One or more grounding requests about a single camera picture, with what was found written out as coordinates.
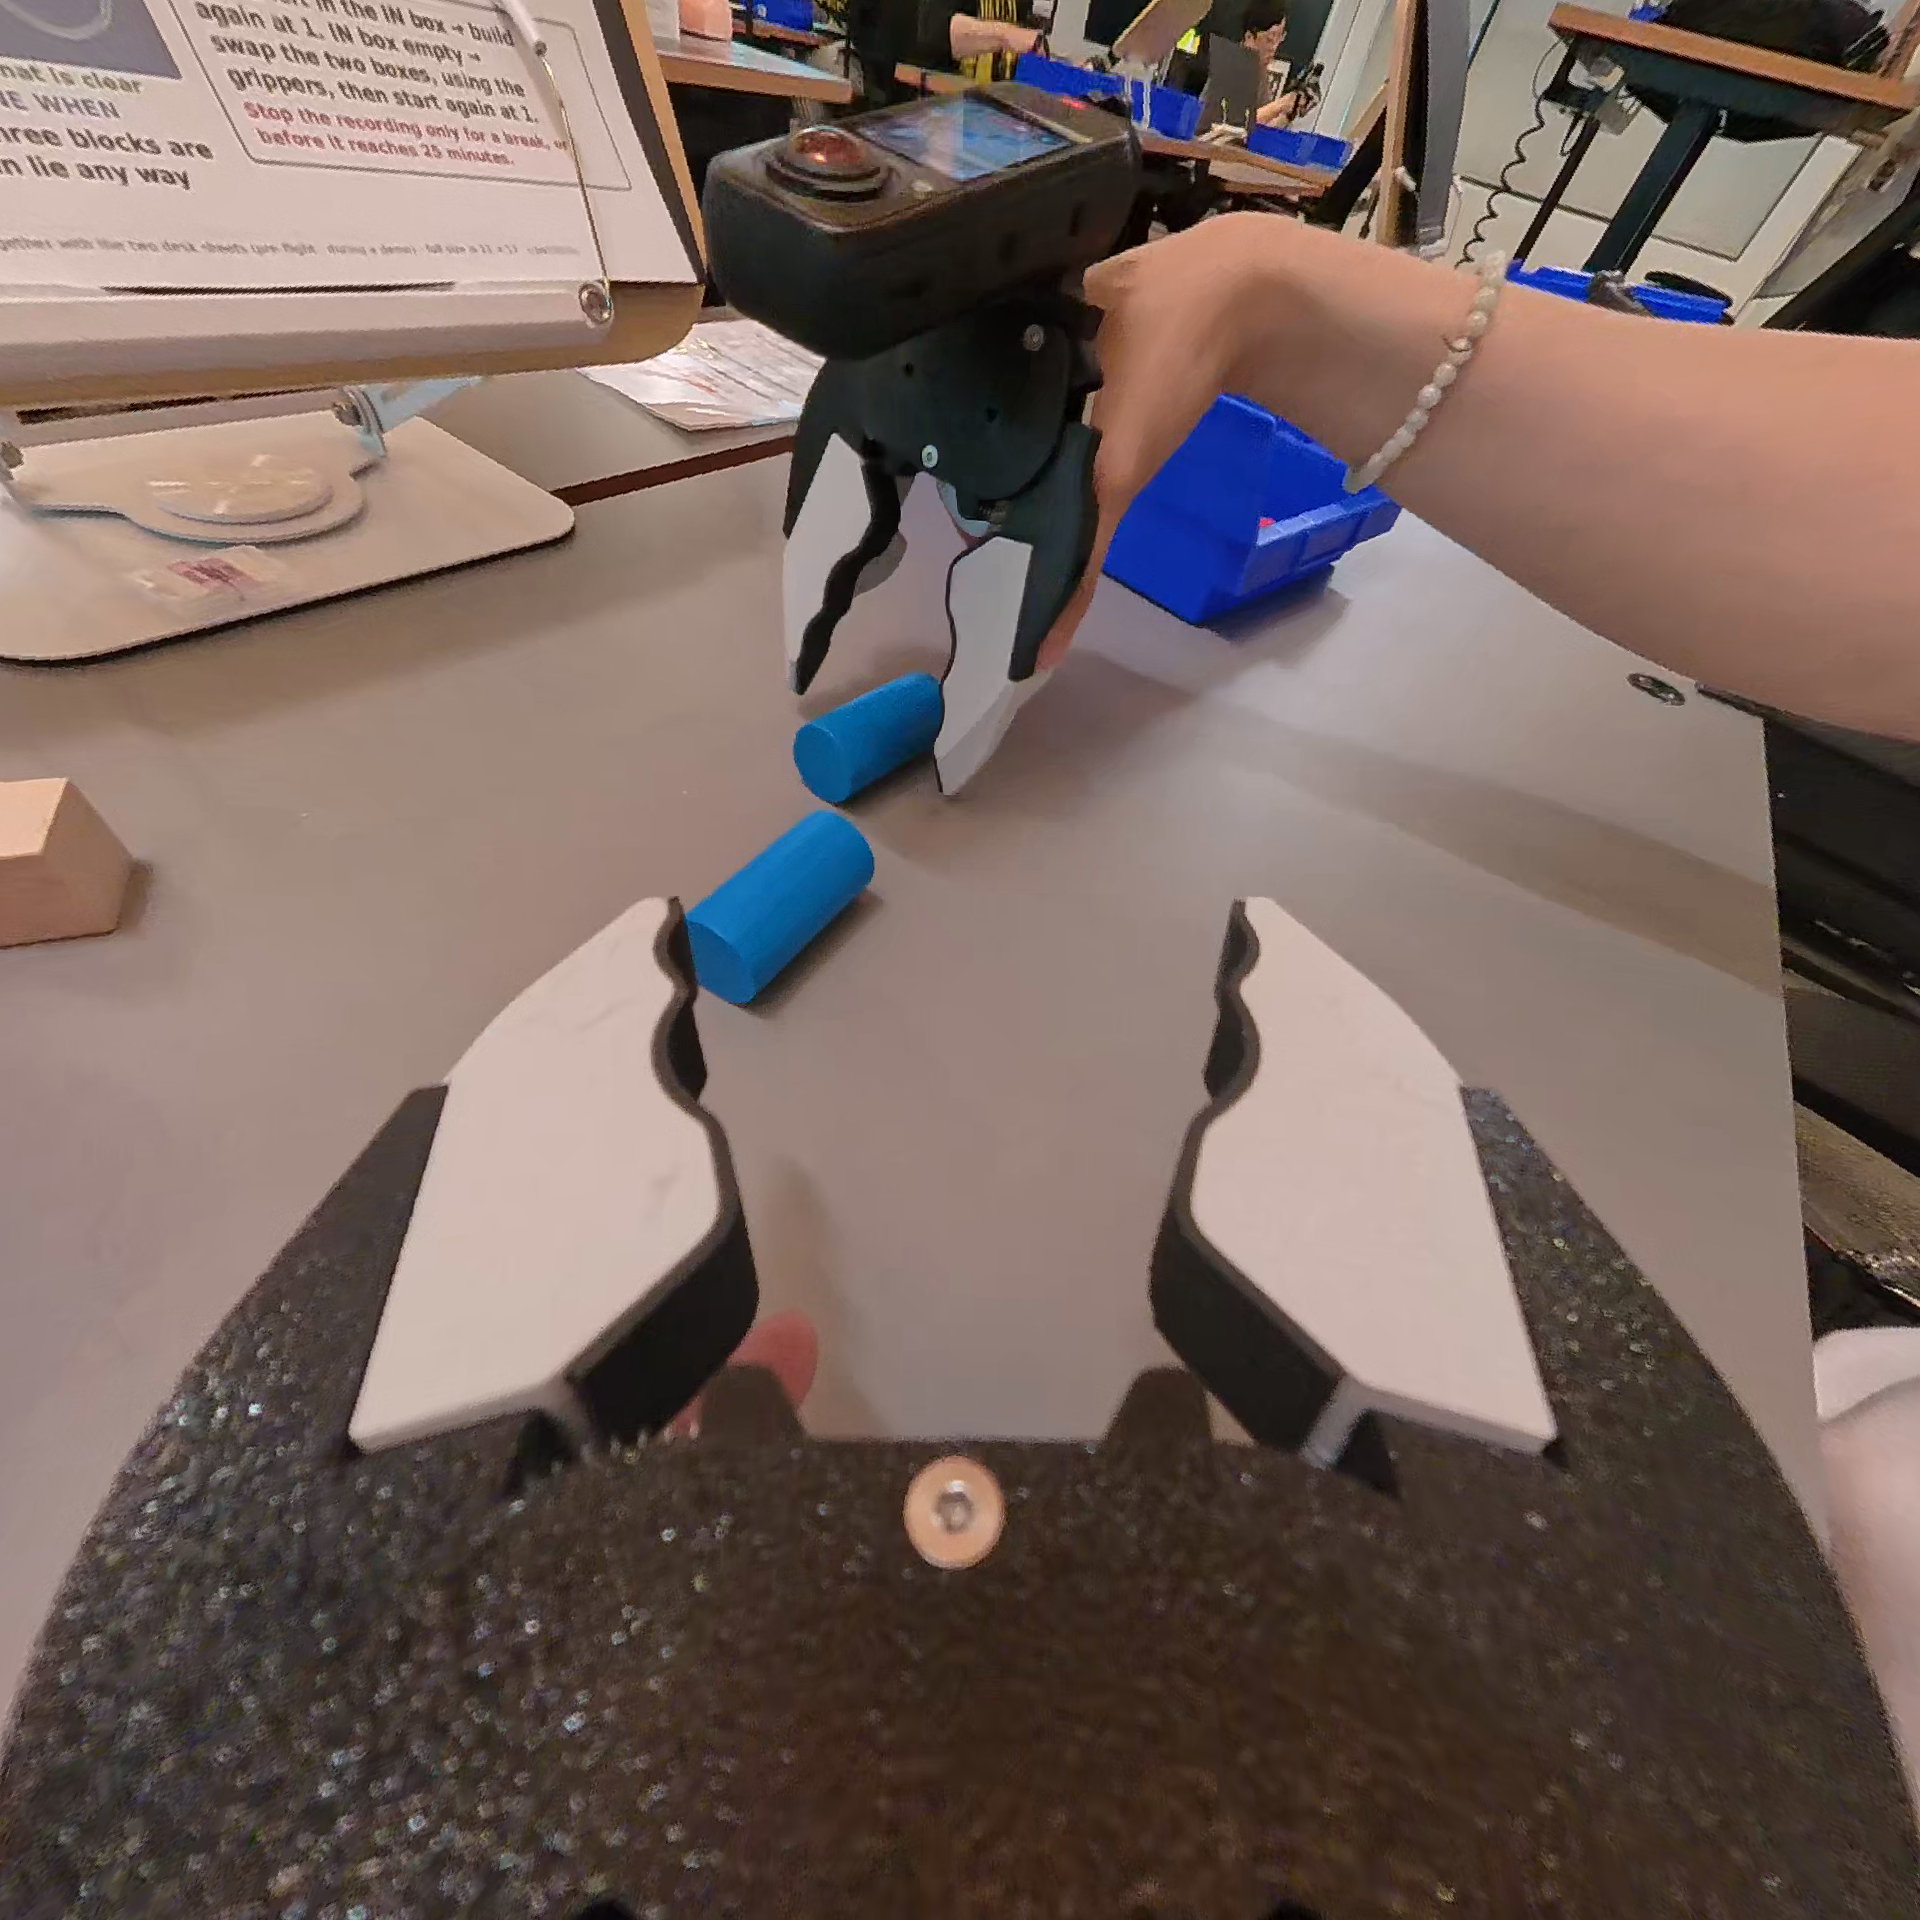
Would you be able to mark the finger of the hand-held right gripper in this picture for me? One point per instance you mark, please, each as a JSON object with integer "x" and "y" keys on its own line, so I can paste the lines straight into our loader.
{"x": 990, "y": 661}
{"x": 818, "y": 554}

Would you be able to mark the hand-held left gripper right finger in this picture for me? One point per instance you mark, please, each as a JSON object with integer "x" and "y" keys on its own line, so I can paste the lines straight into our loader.
{"x": 1350, "y": 1200}

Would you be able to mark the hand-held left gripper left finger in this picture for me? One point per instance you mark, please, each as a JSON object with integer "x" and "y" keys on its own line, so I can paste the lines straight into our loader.
{"x": 554, "y": 1184}

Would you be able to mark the blue wooden cylinder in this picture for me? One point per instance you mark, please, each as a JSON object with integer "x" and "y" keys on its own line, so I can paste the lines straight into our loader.
{"x": 780, "y": 909}
{"x": 862, "y": 743}

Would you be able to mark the blue plastic bin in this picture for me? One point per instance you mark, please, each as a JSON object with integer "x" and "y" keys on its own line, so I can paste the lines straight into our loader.
{"x": 1230, "y": 525}

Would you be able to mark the light wooden arch block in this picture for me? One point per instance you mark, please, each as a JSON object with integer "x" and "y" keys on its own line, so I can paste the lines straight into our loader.
{"x": 53, "y": 879}

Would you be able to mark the person's right forearm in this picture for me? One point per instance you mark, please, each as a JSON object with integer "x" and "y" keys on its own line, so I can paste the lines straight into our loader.
{"x": 1681, "y": 494}

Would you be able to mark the person's left hand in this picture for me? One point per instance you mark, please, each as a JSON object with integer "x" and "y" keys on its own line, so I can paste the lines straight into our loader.
{"x": 782, "y": 1351}

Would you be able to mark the person's right hand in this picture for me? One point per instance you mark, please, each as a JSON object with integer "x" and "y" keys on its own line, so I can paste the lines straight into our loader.
{"x": 1245, "y": 345}

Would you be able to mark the laminated paper sheet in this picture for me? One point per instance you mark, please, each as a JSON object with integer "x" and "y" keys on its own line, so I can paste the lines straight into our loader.
{"x": 720, "y": 374}

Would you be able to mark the small blue storage bin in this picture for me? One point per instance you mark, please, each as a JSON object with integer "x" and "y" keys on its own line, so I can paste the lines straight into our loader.
{"x": 1298, "y": 146}
{"x": 1154, "y": 104}
{"x": 1651, "y": 296}

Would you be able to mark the wooden board stand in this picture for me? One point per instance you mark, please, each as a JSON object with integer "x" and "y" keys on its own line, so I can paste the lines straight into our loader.
{"x": 1399, "y": 121}

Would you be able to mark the person's white clothing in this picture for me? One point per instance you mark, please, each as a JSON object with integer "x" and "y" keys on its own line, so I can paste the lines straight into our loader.
{"x": 1875, "y": 1441}

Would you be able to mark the metal desk grommet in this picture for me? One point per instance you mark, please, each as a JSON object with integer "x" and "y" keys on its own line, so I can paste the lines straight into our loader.
{"x": 1654, "y": 687}

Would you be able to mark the white instruction sign stand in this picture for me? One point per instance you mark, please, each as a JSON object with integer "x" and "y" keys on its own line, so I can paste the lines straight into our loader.
{"x": 300, "y": 150}

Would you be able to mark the wooden desk with black legs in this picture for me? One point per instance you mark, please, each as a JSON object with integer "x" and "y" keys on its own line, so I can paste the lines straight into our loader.
{"x": 1725, "y": 52}

